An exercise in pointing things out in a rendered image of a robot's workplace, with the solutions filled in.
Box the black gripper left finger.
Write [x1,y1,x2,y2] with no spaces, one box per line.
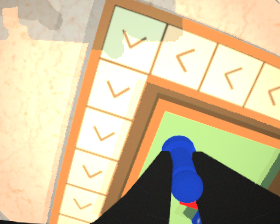
[89,151,173,224]

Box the blue die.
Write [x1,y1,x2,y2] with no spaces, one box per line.
[192,210,201,224]

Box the red die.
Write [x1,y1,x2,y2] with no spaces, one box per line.
[180,201,199,209]

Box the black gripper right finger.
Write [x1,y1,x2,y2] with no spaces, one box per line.
[192,152,280,224]

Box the blue pawn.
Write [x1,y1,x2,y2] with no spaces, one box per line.
[161,136,203,204]

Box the white board game track with orange border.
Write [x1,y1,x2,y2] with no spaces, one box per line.
[50,0,280,224]

